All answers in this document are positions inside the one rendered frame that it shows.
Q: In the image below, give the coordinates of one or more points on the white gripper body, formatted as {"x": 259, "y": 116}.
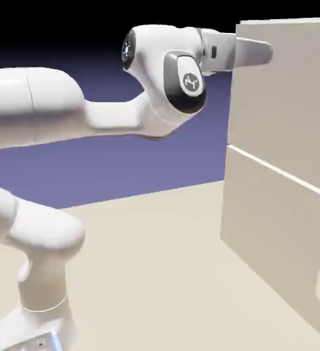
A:
{"x": 251, "y": 52}

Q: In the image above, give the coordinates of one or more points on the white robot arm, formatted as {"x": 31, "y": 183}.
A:
{"x": 154, "y": 82}

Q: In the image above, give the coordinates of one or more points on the beige tall cabinet door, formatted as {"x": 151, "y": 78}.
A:
{"x": 283, "y": 90}

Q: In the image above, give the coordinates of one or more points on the beige painted cabinet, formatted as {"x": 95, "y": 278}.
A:
{"x": 280, "y": 164}

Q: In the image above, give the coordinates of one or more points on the beige short cabinet door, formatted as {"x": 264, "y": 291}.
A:
{"x": 274, "y": 227}

